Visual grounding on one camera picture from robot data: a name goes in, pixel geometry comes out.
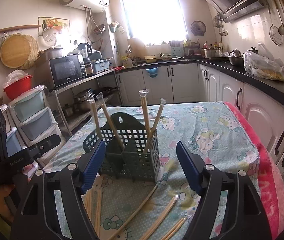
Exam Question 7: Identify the left hand painted nails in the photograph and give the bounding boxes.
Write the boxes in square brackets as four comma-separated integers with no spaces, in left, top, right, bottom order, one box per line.
[0,185,15,223]

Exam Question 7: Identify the metal shelf rack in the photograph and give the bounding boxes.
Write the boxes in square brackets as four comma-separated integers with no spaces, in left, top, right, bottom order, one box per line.
[48,69,119,139]

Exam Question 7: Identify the black microwave oven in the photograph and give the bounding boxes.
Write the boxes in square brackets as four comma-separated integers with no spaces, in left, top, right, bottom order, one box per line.
[34,54,86,90]

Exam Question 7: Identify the wire skimmer strainer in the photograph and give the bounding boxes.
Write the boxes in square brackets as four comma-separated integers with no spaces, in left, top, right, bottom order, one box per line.
[265,0,283,46]

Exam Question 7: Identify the clear plastic food bag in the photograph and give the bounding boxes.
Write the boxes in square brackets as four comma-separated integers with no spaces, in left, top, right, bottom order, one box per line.
[243,43,284,82]

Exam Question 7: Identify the white base cabinets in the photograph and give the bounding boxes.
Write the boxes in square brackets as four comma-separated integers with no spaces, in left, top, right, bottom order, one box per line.
[116,62,284,181]

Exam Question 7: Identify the cartoon print table cloth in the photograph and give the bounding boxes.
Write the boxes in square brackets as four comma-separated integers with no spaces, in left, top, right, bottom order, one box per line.
[43,101,261,240]

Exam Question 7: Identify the pink towel blanket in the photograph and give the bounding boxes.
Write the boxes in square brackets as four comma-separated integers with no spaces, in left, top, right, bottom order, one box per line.
[225,102,284,239]

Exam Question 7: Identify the black blender jug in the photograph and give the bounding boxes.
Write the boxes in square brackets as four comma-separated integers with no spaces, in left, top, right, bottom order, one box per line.
[77,43,92,64]

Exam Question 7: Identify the chopsticks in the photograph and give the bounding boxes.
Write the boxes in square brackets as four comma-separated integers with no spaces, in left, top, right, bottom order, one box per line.
[139,89,150,136]
[88,99,102,139]
[96,92,125,150]
[143,98,166,153]
[108,184,159,240]
[139,195,178,240]
[84,189,102,237]
[161,217,187,240]

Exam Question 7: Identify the red plastic basin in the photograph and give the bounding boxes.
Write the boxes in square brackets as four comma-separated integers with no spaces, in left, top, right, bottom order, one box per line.
[4,75,32,101]

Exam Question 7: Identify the round bamboo cutting board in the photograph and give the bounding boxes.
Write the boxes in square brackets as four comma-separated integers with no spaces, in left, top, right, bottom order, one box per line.
[0,34,39,70]

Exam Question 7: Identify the blue hanging bin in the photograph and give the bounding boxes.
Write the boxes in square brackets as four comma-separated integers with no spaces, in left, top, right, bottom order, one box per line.
[146,67,158,78]

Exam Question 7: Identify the dark green utensil basket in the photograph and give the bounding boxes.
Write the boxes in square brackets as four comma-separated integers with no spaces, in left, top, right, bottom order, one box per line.
[82,112,161,184]

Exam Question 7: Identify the wooden rolling pin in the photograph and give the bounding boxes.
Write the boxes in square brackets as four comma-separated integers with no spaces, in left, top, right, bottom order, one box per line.
[0,24,41,34]

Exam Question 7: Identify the plastic drawer storage unit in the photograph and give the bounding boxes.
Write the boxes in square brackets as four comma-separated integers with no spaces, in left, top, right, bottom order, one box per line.
[0,85,66,167]

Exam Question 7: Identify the steel stock pot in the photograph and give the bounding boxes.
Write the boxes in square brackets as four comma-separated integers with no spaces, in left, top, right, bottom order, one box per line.
[204,48,221,59]

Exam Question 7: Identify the light blue storage box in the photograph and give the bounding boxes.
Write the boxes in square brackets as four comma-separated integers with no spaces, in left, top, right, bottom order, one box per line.
[91,59,109,74]

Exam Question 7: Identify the stacked steel pots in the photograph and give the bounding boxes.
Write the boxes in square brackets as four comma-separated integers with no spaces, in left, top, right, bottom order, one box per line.
[73,89,95,113]

